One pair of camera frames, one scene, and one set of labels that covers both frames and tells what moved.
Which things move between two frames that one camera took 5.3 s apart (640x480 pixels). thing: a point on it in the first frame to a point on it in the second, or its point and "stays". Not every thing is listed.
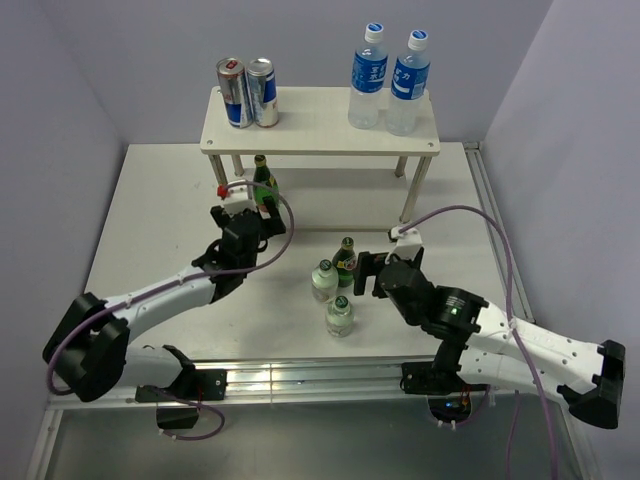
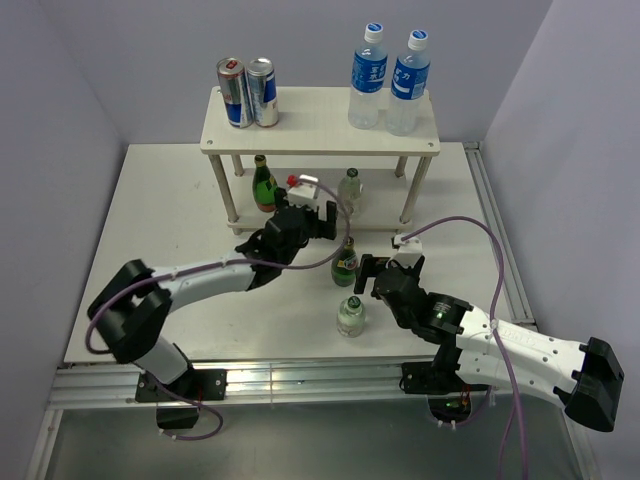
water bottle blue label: x=369 y=77 stays
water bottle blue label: x=409 y=86 stays
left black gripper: x=272 y=225 to x=322 y=229
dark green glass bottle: x=344 y=261 stays
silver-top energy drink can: x=263 y=91 stays
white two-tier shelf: x=331 y=175 stays
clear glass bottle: x=339 y=319 to x=351 y=317
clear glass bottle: x=324 y=281 to x=349 y=191
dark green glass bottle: x=264 y=184 stays
